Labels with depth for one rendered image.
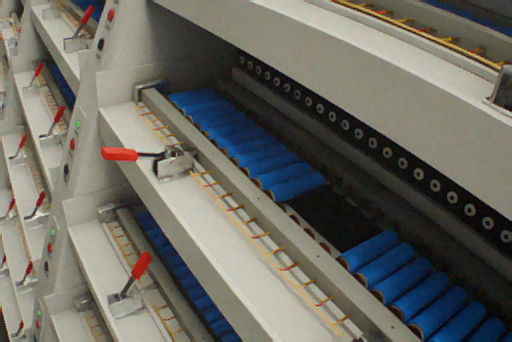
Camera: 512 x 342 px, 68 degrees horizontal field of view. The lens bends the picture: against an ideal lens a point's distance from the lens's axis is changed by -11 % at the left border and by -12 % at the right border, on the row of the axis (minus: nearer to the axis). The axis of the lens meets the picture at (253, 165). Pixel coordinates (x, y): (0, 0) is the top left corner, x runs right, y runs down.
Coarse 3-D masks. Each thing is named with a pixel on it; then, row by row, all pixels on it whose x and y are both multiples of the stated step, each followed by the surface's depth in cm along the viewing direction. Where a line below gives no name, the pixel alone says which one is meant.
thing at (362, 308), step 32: (160, 96) 53; (160, 128) 49; (192, 128) 47; (224, 160) 43; (256, 192) 39; (288, 224) 35; (288, 256) 35; (320, 256) 33; (320, 288) 32; (352, 288) 30; (352, 320) 30; (384, 320) 28
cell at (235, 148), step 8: (264, 136) 48; (272, 136) 48; (232, 144) 46; (240, 144) 46; (248, 144) 47; (256, 144) 47; (264, 144) 47; (272, 144) 48; (232, 152) 45; (240, 152) 46
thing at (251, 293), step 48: (144, 144) 48; (336, 144) 46; (144, 192) 45; (192, 192) 42; (336, 192) 44; (192, 240) 36; (240, 240) 37; (480, 240) 33; (240, 288) 32; (288, 288) 33; (240, 336) 33; (288, 336) 29; (336, 336) 29
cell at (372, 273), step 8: (400, 248) 35; (408, 248) 35; (384, 256) 34; (392, 256) 34; (400, 256) 34; (408, 256) 34; (368, 264) 33; (376, 264) 33; (384, 264) 33; (392, 264) 33; (400, 264) 34; (360, 272) 32; (368, 272) 32; (376, 272) 32; (384, 272) 33; (392, 272) 33; (368, 280) 32; (376, 280) 32; (368, 288) 32
